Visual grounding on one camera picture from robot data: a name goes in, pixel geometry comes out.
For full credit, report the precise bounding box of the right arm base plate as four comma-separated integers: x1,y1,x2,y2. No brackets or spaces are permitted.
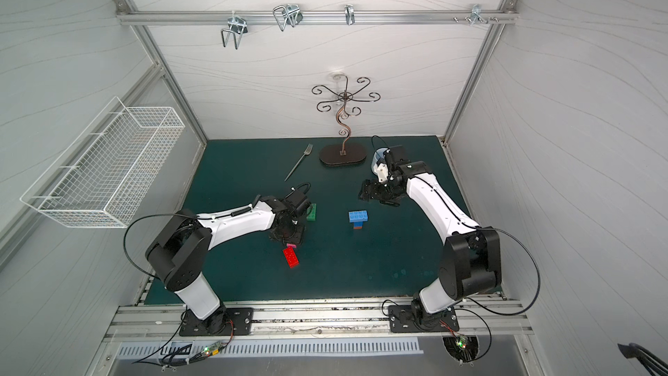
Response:
387,305,459,334

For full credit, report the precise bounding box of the light blue long lego brick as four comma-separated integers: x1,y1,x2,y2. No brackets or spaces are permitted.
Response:
348,211,368,224

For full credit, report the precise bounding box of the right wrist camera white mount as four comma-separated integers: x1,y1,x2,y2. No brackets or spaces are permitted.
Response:
374,163,389,183

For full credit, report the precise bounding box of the black stand corner object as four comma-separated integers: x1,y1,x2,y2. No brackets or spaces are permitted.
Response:
618,343,667,376

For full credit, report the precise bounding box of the silver metal fork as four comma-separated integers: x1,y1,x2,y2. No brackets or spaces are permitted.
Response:
285,144,313,182

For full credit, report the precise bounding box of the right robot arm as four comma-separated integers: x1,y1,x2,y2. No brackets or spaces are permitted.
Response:
358,146,518,319

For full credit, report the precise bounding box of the small metal hook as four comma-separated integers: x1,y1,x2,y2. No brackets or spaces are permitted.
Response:
344,5,355,26

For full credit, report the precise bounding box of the green table mat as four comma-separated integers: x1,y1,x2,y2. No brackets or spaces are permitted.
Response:
184,138,442,302

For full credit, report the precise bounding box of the red long lego brick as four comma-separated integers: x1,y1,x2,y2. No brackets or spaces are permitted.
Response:
283,246,299,268

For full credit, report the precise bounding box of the white wire basket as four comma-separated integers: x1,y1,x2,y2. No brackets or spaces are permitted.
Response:
20,97,185,229

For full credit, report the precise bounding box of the metal double hook middle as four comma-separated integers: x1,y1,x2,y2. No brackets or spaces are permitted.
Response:
272,3,304,31

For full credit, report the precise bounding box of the metal double hook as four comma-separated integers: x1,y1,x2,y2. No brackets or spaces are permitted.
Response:
221,14,248,50
272,3,304,31

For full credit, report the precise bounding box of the white vent strip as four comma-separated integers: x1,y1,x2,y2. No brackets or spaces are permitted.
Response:
115,337,424,360

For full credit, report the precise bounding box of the light blue mug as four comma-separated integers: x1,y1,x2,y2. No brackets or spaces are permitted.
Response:
371,147,388,175

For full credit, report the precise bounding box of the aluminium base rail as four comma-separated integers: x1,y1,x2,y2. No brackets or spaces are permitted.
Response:
103,296,534,342

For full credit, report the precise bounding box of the metal hook right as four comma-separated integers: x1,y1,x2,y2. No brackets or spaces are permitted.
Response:
452,5,499,26

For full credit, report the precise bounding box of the brown metal mug tree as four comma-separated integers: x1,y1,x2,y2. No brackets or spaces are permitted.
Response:
311,73,381,167

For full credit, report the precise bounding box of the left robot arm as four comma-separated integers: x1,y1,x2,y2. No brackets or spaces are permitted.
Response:
122,182,311,323

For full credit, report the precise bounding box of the green long lego brick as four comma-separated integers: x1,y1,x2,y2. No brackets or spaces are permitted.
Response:
306,204,317,222

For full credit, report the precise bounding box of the aluminium top rail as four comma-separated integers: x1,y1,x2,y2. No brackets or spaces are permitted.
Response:
117,8,519,26

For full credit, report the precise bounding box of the metal double hook left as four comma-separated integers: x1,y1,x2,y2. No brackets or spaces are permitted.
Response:
221,14,248,50

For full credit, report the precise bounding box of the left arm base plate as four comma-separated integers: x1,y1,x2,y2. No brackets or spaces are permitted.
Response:
178,306,254,337

